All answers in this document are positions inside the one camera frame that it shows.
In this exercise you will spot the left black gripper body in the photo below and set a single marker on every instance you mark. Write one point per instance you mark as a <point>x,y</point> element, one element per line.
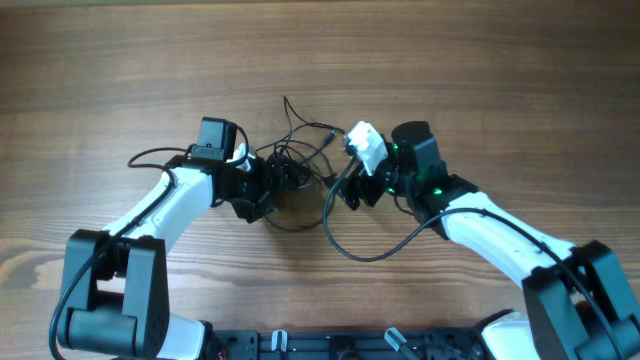
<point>252,187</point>

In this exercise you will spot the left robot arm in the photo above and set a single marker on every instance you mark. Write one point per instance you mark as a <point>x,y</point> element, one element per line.
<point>114,296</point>

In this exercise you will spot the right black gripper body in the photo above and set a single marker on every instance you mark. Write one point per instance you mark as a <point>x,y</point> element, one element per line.
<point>372,187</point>

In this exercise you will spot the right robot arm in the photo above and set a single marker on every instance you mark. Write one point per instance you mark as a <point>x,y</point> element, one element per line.
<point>579,303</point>

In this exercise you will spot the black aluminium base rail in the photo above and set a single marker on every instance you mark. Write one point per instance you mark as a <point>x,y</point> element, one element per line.
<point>449,343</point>

